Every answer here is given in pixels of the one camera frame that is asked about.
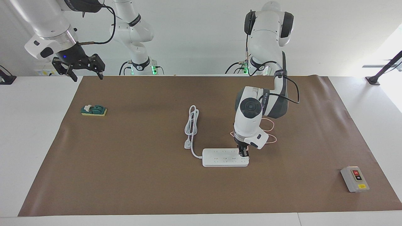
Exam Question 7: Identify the grey on-off switch box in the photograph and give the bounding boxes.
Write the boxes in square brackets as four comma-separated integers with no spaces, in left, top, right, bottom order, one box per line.
[340,166,370,193]

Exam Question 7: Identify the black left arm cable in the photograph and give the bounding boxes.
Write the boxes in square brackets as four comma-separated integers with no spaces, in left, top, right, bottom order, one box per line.
[245,31,300,105]

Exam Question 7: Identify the black base power cable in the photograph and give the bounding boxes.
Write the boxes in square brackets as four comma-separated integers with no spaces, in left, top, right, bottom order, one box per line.
[225,62,248,75]
[119,61,134,76]

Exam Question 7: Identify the white box with stickers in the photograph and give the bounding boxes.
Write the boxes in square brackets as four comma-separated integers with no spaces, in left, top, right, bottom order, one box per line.
[34,69,59,77]

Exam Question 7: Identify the white power strip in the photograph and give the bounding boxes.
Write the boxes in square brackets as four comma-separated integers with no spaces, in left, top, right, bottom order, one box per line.
[202,148,250,167]

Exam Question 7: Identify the brown table mat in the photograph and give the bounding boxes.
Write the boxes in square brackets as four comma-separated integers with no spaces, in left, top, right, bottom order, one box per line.
[18,75,402,217]

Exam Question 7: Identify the pink charging cable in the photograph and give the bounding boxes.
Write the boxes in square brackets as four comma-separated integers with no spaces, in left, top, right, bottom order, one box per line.
[230,118,277,145]

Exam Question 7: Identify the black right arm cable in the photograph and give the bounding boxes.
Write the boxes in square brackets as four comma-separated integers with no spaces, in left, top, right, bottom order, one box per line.
[77,4,117,45]

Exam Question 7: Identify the black camera stand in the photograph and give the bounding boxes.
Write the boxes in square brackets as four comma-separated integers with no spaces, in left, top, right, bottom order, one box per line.
[365,50,402,86]

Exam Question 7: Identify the white power strip cord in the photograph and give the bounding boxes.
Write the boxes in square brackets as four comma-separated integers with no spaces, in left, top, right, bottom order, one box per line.
[184,105,204,159]

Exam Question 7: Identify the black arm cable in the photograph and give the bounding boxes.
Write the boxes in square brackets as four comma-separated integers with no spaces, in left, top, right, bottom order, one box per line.
[245,31,300,105]
[77,4,117,45]

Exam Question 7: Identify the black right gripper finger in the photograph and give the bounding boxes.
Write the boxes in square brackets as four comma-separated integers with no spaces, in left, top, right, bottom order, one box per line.
[52,57,78,83]
[89,54,106,80]

